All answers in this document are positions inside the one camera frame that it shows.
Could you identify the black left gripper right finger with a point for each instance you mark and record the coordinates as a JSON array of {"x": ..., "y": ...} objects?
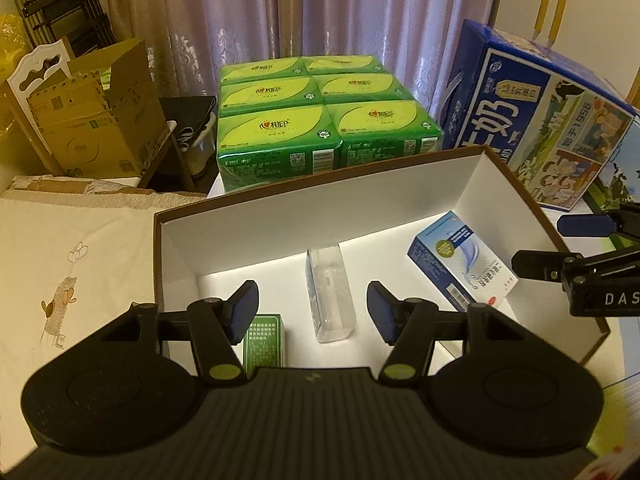
[{"x": 409, "y": 328}]

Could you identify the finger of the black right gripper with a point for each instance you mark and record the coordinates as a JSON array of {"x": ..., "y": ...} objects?
[
  {"x": 623, "y": 221},
  {"x": 546, "y": 266}
]

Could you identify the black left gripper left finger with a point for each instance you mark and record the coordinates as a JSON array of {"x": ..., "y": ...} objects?
[{"x": 216, "y": 326}]

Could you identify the blue white medicine box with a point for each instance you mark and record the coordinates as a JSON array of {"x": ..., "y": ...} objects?
[{"x": 460, "y": 265}]

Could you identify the clear plastic case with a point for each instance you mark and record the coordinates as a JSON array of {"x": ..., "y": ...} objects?
[{"x": 332, "y": 311}]

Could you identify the green landscape milk box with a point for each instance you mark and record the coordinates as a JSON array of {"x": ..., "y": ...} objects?
[{"x": 617, "y": 186}]

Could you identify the small green card box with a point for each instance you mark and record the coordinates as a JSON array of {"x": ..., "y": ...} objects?
[{"x": 264, "y": 343}]

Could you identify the brown cardboard storage box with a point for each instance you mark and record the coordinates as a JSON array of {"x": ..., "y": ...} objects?
[{"x": 372, "y": 212}]

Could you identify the blue milk carton box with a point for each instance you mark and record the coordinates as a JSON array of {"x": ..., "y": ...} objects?
[{"x": 553, "y": 122}]

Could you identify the checkered blue green tablecloth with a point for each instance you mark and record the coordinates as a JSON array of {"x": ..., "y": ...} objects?
[{"x": 616, "y": 364}]

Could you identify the green tissue pack bundle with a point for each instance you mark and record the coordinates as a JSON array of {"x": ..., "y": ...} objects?
[{"x": 285, "y": 118}]

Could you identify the tan cardboard shipping box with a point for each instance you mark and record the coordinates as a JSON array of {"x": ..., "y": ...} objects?
[{"x": 105, "y": 119}]

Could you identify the pink curtain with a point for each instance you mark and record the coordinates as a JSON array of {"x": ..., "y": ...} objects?
[{"x": 190, "y": 40}]

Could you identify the white carved wooden board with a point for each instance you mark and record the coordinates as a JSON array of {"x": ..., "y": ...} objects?
[{"x": 30, "y": 73}]

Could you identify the yellow plastic bag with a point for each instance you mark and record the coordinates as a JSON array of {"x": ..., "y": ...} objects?
[{"x": 14, "y": 43}]

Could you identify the black wire rack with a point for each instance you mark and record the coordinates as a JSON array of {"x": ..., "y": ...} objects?
[{"x": 83, "y": 23}]

